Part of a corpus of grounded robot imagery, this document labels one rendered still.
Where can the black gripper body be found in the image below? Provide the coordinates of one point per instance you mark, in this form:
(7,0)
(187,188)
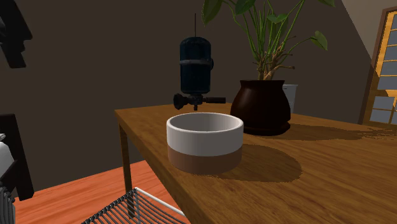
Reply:
(12,34)

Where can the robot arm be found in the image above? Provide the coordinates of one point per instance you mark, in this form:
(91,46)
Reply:
(4,155)

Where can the black robot stand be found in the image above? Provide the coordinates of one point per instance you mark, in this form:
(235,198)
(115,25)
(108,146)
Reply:
(21,173)

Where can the dark blue cylindrical coffee grinder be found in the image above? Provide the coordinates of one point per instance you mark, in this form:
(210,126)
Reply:
(195,65)

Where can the white and brown bowl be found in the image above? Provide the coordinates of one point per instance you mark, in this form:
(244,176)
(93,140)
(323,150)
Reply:
(204,141)

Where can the green plant in brown pot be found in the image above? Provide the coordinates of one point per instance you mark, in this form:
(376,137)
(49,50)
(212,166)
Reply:
(262,105)

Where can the wooden table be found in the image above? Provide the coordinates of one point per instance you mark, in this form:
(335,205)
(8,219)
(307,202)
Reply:
(310,189)

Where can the wooden framed window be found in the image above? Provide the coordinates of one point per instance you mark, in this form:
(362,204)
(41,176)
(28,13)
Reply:
(384,83)

